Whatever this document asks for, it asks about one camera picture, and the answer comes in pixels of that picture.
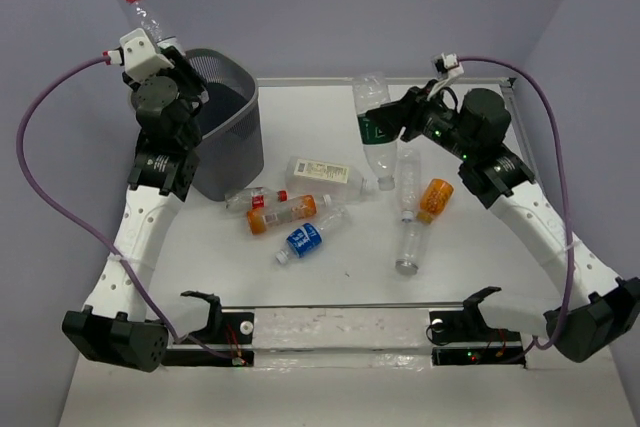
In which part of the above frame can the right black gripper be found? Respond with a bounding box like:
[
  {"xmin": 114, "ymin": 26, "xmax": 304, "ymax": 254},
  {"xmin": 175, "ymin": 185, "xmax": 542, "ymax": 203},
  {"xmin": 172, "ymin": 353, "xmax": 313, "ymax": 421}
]
[{"xmin": 366, "ymin": 79, "xmax": 478, "ymax": 162}]

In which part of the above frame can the green-label clear bottle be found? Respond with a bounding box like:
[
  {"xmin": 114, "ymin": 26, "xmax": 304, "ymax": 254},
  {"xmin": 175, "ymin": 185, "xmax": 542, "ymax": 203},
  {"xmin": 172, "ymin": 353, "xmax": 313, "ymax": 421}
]
[{"xmin": 352, "ymin": 71, "xmax": 400, "ymax": 192}]

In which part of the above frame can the clear unlabelled blue-ring bottle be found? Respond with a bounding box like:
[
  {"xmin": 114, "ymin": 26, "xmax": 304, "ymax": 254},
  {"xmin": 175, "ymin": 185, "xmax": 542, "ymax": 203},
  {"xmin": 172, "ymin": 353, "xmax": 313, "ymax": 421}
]
[{"xmin": 397, "ymin": 148, "xmax": 421, "ymax": 222}]

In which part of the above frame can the red-label Nongfu water bottle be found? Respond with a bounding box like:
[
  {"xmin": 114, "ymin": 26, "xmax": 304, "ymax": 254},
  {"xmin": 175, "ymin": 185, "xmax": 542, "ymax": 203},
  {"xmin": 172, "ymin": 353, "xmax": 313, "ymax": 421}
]
[{"xmin": 124, "ymin": 0, "xmax": 185, "ymax": 54}]

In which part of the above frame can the blue-label water bottle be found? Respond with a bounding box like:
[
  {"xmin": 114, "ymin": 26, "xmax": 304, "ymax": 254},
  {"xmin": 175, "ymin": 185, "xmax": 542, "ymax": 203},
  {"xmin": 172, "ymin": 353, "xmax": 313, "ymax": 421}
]
[{"xmin": 275, "ymin": 206, "xmax": 351, "ymax": 265}]

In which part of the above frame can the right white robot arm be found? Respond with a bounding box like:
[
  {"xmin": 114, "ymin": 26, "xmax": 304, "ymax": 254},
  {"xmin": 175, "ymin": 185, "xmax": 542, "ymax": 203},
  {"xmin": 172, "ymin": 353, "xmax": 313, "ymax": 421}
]
[{"xmin": 365, "ymin": 86, "xmax": 639, "ymax": 363}]

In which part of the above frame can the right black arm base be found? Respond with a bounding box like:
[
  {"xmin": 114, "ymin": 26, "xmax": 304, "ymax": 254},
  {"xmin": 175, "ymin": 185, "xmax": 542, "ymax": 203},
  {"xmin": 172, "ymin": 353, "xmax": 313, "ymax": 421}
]
[{"xmin": 425, "ymin": 310, "xmax": 526, "ymax": 367}]

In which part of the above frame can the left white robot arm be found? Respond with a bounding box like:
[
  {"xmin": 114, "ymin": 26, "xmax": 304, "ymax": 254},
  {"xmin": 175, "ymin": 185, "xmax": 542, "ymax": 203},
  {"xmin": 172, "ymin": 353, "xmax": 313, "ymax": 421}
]
[{"xmin": 62, "ymin": 46, "xmax": 208, "ymax": 372}]

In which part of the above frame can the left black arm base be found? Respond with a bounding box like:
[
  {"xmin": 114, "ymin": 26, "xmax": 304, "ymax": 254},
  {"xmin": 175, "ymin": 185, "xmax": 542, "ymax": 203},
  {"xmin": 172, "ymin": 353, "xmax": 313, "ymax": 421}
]
[{"xmin": 161, "ymin": 310, "xmax": 255, "ymax": 368}]

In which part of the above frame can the grey mesh waste bin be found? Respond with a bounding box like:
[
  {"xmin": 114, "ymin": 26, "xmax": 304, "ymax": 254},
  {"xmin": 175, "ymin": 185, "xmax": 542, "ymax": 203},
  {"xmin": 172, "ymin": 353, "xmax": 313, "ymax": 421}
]
[{"xmin": 130, "ymin": 48, "xmax": 265, "ymax": 201}]

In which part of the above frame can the large clear beige-label bottle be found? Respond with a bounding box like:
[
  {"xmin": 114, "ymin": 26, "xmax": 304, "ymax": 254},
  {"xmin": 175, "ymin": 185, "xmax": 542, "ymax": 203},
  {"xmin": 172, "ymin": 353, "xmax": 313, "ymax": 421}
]
[{"xmin": 284, "ymin": 156, "xmax": 376, "ymax": 203}]

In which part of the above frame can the clear jar silver lid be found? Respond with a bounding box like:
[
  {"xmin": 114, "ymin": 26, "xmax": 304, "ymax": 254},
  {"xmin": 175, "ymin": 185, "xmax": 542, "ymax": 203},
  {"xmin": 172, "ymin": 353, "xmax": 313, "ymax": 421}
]
[{"xmin": 395, "ymin": 221, "xmax": 426, "ymax": 276}]

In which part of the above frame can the small red-label cola bottle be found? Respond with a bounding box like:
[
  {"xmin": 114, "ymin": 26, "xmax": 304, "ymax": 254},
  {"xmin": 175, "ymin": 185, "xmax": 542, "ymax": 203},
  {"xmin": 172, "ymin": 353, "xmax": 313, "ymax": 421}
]
[{"xmin": 225, "ymin": 187, "xmax": 288, "ymax": 213}]

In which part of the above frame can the orange juice bottle white cap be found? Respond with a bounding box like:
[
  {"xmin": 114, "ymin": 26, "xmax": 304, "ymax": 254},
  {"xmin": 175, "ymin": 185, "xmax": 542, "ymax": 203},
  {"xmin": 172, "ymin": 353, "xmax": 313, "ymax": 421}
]
[{"xmin": 246, "ymin": 194, "xmax": 333, "ymax": 235}]

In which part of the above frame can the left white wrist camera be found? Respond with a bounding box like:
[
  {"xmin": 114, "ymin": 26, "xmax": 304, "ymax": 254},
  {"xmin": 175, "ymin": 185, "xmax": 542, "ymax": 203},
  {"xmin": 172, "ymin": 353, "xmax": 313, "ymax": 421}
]
[{"xmin": 103, "ymin": 28, "xmax": 174, "ymax": 83}]

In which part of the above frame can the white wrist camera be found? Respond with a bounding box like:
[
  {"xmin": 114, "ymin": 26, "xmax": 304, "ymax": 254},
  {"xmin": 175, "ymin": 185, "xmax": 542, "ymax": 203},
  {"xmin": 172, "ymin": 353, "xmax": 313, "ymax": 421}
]
[
  {"xmin": 103, "ymin": 28, "xmax": 174, "ymax": 83},
  {"xmin": 429, "ymin": 53, "xmax": 464, "ymax": 98}
]

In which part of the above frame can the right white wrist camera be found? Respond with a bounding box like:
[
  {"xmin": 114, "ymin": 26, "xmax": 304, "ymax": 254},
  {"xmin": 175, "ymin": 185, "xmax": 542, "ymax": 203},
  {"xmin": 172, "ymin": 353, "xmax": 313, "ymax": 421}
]
[{"xmin": 429, "ymin": 53, "xmax": 464, "ymax": 98}]

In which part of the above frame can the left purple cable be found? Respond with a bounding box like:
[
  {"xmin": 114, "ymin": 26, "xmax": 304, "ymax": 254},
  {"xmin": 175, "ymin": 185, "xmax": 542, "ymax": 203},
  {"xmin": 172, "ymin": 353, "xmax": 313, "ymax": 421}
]
[{"xmin": 16, "ymin": 57, "xmax": 241, "ymax": 366}]

